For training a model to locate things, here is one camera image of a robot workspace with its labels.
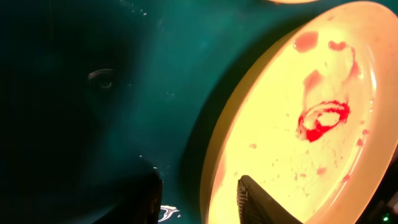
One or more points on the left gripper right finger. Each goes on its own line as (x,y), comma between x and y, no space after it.
(256,206)

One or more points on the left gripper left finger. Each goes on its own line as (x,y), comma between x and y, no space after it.
(135,199)

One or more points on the yellow-green plate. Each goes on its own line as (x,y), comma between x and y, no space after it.
(313,121)
(291,1)

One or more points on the teal plastic tray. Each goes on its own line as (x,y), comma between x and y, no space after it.
(93,91)

